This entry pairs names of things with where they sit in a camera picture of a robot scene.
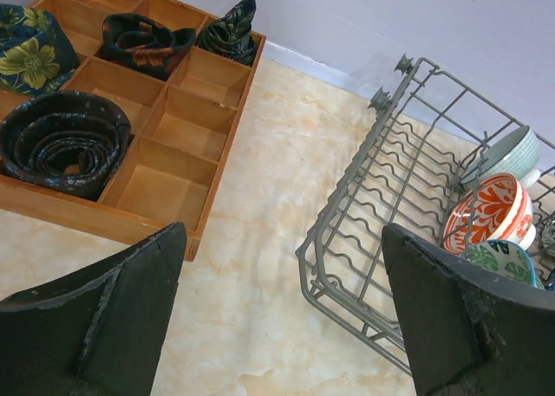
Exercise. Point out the dark speckled bowl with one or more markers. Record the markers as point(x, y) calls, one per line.
point(547, 237)

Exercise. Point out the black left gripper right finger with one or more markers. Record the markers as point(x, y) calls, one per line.
point(467, 330)

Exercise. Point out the orange white patterned bowl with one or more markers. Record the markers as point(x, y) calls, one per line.
point(499, 209)

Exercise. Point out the green leaf patterned bowl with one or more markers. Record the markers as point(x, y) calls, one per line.
point(504, 258)

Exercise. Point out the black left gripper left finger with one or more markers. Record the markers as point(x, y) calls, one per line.
point(98, 330)

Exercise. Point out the pale green grid bowl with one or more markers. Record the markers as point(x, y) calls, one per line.
point(517, 153)

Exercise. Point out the grey wire dish rack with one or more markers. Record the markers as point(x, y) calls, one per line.
point(427, 136)

